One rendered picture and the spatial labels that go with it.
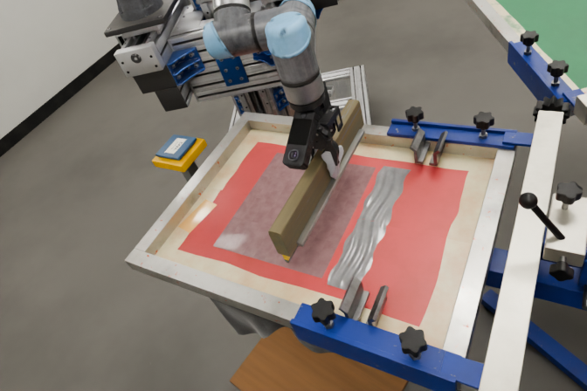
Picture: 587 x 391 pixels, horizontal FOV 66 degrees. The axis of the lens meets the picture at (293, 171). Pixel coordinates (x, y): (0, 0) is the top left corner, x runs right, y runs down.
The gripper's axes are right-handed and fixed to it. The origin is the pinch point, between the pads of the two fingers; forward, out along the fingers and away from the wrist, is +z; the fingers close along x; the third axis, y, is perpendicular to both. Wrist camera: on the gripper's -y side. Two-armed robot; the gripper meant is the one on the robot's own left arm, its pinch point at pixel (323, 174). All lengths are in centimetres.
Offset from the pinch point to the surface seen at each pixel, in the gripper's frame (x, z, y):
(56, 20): 351, 51, 166
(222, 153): 39.9, 10.2, 10.1
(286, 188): 16.3, 13.5, 4.4
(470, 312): -34.1, 9.8, -17.2
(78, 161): 261, 110, 65
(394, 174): -9.7, 12.9, 14.7
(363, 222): -7.8, 12.7, -1.4
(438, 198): -21.6, 13.5, 10.2
